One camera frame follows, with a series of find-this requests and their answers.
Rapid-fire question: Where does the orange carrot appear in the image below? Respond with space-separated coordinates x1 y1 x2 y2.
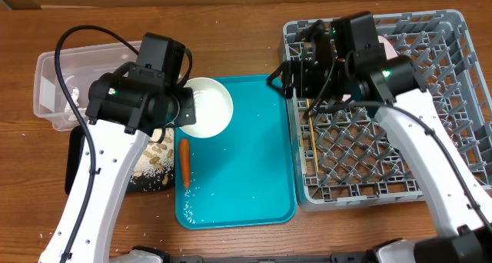
178 138 191 190

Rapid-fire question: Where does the clear plastic bin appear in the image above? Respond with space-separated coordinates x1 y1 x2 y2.
33 43 137 132

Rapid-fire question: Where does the wooden chopstick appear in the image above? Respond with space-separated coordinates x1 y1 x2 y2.
306 98 319 174

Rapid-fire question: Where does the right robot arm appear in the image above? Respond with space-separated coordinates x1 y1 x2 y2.
268 12 491 262

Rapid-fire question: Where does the crumpled tissue in bin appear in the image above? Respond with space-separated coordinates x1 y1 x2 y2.
64 87 87 122

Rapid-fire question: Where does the large white plate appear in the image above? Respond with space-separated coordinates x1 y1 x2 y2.
341 36 397 102

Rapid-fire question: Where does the rice and peanuts pile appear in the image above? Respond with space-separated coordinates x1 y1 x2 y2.
127 128 175 193

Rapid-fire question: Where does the small white bowl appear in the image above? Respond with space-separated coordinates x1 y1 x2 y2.
181 77 234 138

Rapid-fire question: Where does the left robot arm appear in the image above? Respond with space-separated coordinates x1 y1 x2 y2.
39 25 196 262

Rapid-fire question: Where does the black tray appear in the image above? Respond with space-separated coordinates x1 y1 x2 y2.
65 126 175 195

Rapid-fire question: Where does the teal plastic tray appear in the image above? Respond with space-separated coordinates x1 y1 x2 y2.
175 75 297 229

